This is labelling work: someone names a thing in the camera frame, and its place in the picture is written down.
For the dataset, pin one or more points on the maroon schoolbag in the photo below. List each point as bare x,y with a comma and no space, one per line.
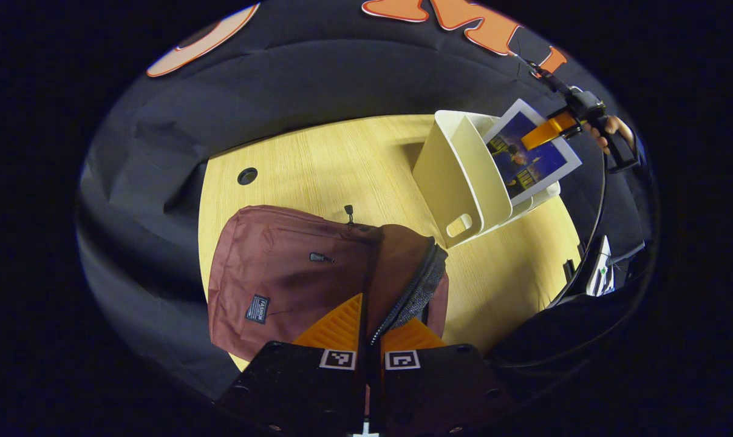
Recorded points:
281,273

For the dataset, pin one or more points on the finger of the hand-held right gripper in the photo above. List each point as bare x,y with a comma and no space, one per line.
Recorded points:
545,132

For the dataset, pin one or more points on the white plastic bookshelf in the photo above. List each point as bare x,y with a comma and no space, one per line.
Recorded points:
457,176

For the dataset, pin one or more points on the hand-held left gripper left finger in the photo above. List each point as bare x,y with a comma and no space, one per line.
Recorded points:
293,388

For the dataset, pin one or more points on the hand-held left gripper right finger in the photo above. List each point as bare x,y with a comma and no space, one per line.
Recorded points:
439,388

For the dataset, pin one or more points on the blue cover book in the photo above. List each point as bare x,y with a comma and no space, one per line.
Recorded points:
533,167

